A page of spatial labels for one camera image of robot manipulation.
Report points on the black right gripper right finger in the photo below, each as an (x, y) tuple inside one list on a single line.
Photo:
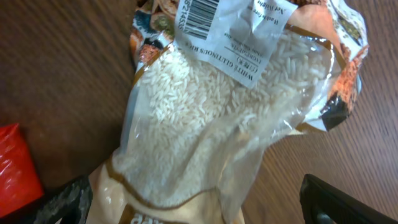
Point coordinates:
[(323, 203)]

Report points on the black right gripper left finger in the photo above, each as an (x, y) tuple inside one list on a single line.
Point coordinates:
[(69, 203)]

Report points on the San Remo spaghetti packet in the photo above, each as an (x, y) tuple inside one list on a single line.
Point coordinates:
[(20, 184)]

